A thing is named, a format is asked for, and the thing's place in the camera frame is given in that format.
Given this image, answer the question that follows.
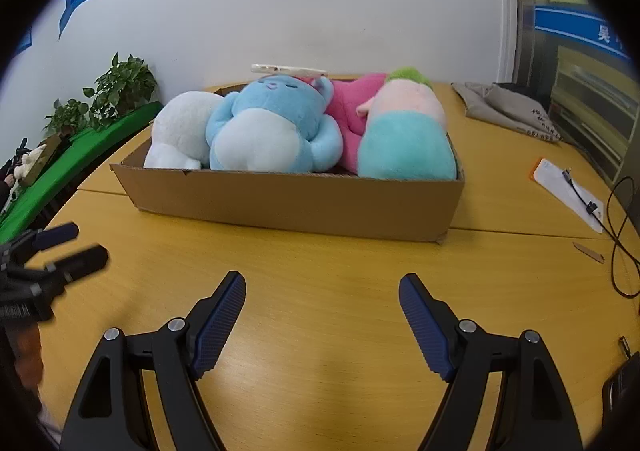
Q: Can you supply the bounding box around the small potted green plant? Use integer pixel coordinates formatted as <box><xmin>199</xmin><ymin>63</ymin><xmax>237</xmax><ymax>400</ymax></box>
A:
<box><xmin>44</xmin><ymin>98</ymin><xmax>90</xmax><ymax>137</ymax></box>

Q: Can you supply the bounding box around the blue plush toy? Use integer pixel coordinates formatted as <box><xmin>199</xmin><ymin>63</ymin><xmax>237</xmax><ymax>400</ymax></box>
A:
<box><xmin>205</xmin><ymin>74</ymin><xmax>345</xmax><ymax>172</ymax></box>

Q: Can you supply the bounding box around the black cable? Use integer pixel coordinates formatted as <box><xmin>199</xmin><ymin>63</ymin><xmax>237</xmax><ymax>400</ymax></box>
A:
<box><xmin>562</xmin><ymin>168</ymin><xmax>640</xmax><ymax>299</ymax></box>

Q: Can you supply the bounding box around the small wooden stick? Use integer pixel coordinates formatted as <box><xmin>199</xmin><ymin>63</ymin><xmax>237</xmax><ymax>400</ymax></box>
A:
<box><xmin>574</xmin><ymin>242</ymin><xmax>606</xmax><ymax>264</ymax></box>

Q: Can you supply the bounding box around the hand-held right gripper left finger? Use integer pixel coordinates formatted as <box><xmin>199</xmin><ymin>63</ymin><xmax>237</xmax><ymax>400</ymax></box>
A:
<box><xmin>61</xmin><ymin>271</ymin><xmax>247</xmax><ymax>451</ymax></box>

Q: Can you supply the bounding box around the cardboard box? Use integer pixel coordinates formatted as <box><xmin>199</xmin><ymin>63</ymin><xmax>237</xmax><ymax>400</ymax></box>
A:
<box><xmin>109</xmin><ymin>76</ymin><xmax>466</xmax><ymax>246</ymax></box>

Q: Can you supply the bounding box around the grey cloth bag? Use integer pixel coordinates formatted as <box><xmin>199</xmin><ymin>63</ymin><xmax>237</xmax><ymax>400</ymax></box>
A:
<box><xmin>451</xmin><ymin>81</ymin><xmax>563</xmax><ymax>144</ymax></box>

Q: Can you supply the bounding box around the pastel pink teal plush toy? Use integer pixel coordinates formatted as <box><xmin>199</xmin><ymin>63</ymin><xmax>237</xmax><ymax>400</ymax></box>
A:
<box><xmin>356</xmin><ymin>66</ymin><xmax>458</xmax><ymax>181</ymax></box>

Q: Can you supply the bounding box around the blue door banner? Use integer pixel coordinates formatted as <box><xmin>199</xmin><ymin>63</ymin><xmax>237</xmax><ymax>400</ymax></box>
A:
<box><xmin>534</xmin><ymin>5</ymin><xmax>636</xmax><ymax>64</ymax></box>

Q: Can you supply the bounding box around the glass door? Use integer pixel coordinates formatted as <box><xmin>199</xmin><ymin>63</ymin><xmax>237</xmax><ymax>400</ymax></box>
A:
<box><xmin>510</xmin><ymin>0</ymin><xmax>640</xmax><ymax>187</ymax></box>

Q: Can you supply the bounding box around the large potted green plant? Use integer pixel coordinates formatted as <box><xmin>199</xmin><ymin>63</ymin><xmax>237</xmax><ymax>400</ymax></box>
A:
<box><xmin>82</xmin><ymin>52</ymin><xmax>158</xmax><ymax>132</ymax></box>

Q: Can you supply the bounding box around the dark flat device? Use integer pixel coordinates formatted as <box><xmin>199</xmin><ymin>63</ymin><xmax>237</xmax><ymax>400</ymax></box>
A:
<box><xmin>602</xmin><ymin>353</ymin><xmax>640</xmax><ymax>427</ymax></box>

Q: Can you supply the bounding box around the white panda plush toy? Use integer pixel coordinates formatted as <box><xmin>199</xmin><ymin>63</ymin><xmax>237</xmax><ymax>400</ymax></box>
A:
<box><xmin>143</xmin><ymin>91</ymin><xmax>221</xmax><ymax>170</ymax></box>

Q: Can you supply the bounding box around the beige plush toy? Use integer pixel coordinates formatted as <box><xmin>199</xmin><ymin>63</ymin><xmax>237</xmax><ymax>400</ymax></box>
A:
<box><xmin>15</xmin><ymin>146</ymin><xmax>47</xmax><ymax>179</ymax></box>

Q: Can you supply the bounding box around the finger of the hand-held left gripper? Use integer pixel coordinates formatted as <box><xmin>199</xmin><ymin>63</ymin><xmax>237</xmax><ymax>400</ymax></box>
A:
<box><xmin>10</xmin><ymin>223</ymin><xmax>80</xmax><ymax>258</ymax></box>
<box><xmin>22</xmin><ymin>245</ymin><xmax>109</xmax><ymax>293</ymax></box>

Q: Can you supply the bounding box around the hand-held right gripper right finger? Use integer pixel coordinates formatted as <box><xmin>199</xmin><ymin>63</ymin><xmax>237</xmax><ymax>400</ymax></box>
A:
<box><xmin>398</xmin><ymin>273</ymin><xmax>583</xmax><ymax>451</ymax></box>

